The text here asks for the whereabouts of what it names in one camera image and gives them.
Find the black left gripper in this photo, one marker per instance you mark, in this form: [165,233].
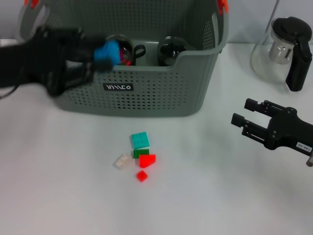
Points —
[36,63]

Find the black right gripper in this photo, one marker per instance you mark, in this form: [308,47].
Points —
[288,132]

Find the blue toy brick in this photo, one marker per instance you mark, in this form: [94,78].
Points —
[108,52]

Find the dark red bent toy brick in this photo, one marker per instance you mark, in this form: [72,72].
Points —
[126,61]

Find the glass teacup with black sleeve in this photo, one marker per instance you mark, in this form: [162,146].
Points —
[133,52]
[171,52]

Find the translucent white toy brick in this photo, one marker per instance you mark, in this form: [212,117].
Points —
[122,161]

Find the small red toy brick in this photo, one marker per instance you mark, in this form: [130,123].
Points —
[142,176]

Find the grey perforated plastic storage bin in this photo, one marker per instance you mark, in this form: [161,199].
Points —
[159,98]

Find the teal toy brick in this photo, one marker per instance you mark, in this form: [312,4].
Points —
[140,140]

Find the dark green flat toy brick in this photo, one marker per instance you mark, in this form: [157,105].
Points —
[140,153]

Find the red sloped toy brick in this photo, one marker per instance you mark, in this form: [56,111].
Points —
[146,161]

